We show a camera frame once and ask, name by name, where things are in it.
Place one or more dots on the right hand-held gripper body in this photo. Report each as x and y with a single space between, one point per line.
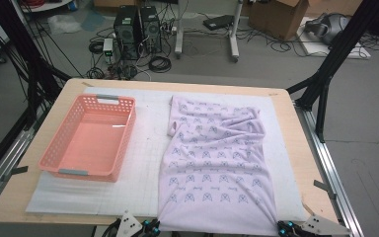
322 227

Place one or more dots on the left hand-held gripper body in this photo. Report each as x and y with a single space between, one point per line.
130 225

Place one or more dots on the lilac printed towel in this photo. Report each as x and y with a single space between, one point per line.
210 158

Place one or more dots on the pink plastic basket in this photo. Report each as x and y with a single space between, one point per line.
92 144

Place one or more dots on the white grid mat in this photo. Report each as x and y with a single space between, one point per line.
144 131

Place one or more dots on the white floor board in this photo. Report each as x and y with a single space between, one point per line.
316 49

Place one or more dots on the small white box device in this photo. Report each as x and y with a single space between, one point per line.
108 46

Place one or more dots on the black computer tower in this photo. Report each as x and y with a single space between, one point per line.
151 29
126 33

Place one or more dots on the white desk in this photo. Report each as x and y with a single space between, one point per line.
179 33

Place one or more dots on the white power strip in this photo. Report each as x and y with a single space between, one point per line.
171 29

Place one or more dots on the grey rounded device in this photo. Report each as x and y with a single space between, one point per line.
329 28

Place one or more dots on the open cardboard box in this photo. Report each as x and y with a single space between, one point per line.
276 19

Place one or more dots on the blue-grey sheet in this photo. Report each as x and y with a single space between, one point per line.
93 21

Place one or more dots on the clear plastic bag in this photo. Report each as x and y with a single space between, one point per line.
64 24

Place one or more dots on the black laptop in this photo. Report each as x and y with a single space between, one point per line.
218 22

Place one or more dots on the brown cardboard box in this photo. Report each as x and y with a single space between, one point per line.
112 3

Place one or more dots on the round white table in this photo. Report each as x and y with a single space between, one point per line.
52 6

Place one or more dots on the grey metal bracket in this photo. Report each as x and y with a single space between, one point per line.
322 186
19 170

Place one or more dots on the aluminium rail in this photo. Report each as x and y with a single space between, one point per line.
5 161
322 156

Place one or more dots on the black metal frame post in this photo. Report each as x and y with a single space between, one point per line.
26 49
342 42

